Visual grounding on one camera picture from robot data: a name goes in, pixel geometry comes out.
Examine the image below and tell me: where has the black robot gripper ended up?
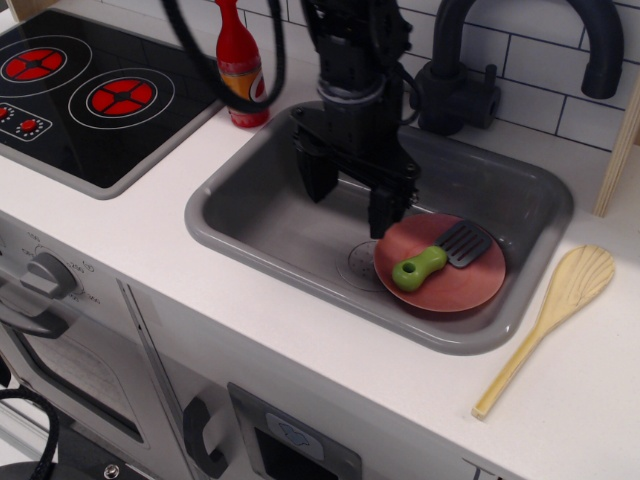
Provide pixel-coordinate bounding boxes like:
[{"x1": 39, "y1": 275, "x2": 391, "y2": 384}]
[{"x1": 291, "y1": 94, "x2": 420, "y2": 239}]

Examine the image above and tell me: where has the green handled black spatula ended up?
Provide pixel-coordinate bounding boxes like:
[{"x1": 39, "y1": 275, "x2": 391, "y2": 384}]
[{"x1": 392, "y1": 220, "x2": 493, "y2": 292}]

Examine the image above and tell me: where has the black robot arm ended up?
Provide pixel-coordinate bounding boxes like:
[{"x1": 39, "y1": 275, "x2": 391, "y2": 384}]
[{"x1": 292, "y1": 1, "x2": 420, "y2": 239}]

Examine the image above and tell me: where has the grey plastic sink basin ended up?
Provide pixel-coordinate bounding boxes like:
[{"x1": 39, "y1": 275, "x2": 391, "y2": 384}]
[{"x1": 185, "y1": 112, "x2": 573, "y2": 355}]

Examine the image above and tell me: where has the pink round plate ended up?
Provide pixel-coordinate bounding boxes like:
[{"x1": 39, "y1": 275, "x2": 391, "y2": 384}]
[{"x1": 374, "y1": 213, "x2": 506, "y2": 313}]

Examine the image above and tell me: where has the black toy faucet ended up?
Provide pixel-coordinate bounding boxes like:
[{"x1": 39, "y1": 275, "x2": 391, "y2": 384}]
[{"x1": 411, "y1": 1, "x2": 624, "y2": 136}]

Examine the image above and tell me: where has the red toy sauce bottle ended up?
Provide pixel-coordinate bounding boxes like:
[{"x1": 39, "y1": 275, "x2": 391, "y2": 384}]
[{"x1": 216, "y1": 0, "x2": 267, "y2": 103}]

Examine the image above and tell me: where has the wooden spoon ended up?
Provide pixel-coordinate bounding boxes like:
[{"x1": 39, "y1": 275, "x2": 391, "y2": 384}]
[{"x1": 471, "y1": 245, "x2": 615, "y2": 420}]

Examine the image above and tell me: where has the black toy stove top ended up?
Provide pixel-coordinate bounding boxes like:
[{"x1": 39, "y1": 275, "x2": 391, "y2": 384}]
[{"x1": 1, "y1": 10, "x2": 222, "y2": 200}]

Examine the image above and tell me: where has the grey dishwasher control panel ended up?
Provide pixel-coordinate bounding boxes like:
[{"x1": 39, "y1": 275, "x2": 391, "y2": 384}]
[{"x1": 227, "y1": 383, "x2": 363, "y2": 480}]

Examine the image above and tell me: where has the wooden side panel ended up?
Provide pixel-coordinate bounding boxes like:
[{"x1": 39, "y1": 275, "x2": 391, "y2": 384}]
[{"x1": 592, "y1": 76, "x2": 640, "y2": 218}]

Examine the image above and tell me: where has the grey oven knob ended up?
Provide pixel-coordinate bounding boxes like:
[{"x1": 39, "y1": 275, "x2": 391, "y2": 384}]
[{"x1": 19, "y1": 252, "x2": 84, "y2": 300}]

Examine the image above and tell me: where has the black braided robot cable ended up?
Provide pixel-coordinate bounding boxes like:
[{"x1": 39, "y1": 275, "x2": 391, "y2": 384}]
[{"x1": 159, "y1": 0, "x2": 291, "y2": 112}]

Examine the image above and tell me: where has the dark grey cabinet handle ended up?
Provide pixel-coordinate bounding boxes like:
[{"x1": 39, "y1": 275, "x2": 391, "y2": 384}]
[{"x1": 182, "y1": 397, "x2": 228, "y2": 479}]

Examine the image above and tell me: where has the grey oven door handle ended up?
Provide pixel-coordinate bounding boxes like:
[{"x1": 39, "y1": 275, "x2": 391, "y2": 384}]
[{"x1": 1, "y1": 283, "x2": 69, "y2": 339}]

